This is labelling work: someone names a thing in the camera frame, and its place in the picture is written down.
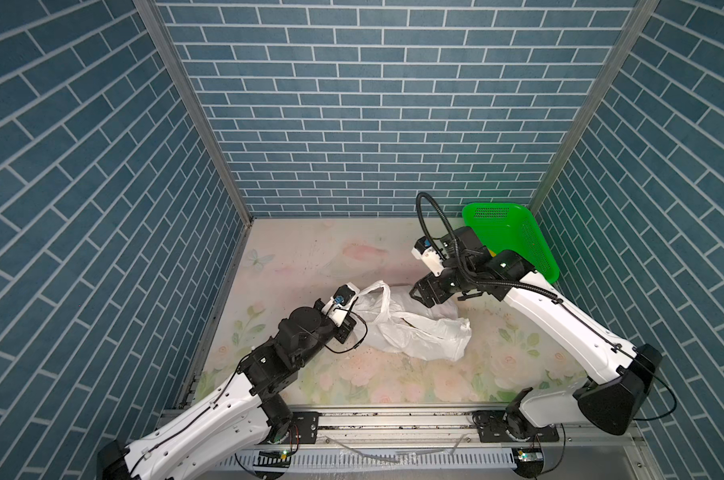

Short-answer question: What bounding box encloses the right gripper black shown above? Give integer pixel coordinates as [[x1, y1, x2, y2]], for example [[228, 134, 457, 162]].
[[405, 263, 473, 305]]

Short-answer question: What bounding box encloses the white plastic bag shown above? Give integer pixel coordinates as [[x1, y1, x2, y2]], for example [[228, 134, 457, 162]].
[[353, 281, 472, 362]]

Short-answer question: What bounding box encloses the green plastic basket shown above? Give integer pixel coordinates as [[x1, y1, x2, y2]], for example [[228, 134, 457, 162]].
[[462, 203, 560, 284]]

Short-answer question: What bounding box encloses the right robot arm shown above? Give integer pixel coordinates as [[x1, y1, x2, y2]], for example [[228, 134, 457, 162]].
[[410, 227, 663, 441]]

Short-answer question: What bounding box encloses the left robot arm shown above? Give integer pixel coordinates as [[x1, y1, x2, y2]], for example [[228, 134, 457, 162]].
[[96, 303, 363, 479]]

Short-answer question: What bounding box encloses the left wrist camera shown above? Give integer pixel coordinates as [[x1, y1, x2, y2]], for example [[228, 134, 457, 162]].
[[321, 283, 360, 327]]

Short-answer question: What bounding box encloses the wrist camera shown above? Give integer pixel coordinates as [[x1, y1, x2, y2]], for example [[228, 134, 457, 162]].
[[321, 283, 360, 327], [411, 236, 445, 277]]

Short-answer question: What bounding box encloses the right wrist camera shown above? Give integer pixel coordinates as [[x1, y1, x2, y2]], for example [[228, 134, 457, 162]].
[[411, 236, 445, 277]]

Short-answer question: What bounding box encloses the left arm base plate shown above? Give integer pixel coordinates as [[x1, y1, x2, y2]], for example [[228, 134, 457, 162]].
[[264, 411, 320, 446]]

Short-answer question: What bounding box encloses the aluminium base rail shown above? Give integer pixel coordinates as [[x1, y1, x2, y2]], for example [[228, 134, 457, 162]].
[[202, 405, 662, 479]]

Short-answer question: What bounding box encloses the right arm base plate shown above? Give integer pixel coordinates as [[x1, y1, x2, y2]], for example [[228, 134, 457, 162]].
[[471, 410, 560, 443]]

